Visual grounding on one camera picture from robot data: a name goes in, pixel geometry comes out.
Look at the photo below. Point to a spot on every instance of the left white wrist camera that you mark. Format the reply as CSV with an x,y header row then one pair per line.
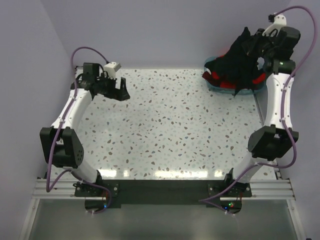
x,y
111,69

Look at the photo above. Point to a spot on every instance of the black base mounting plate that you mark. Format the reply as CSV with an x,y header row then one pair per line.
x,y
113,194

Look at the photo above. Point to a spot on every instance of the red t shirt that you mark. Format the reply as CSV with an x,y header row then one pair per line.
x,y
223,82

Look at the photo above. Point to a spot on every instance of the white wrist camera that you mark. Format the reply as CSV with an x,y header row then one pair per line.
x,y
277,22
111,69

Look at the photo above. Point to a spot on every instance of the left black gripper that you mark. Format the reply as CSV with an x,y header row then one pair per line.
x,y
122,94

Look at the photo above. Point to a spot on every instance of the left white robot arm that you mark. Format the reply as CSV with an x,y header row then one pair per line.
x,y
61,145

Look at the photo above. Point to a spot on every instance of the aluminium extrusion rail frame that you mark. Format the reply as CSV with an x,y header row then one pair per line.
x,y
172,128

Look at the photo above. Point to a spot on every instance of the teal plastic laundry basket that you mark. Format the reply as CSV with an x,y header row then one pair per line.
x,y
229,89

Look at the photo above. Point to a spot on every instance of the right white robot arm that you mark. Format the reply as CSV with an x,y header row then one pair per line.
x,y
276,137

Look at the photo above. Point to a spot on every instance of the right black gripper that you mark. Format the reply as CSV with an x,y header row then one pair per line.
x,y
252,42

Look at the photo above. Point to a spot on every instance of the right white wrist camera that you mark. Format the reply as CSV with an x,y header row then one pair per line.
x,y
277,22

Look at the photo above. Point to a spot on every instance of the black t shirt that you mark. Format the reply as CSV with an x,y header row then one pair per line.
x,y
235,64

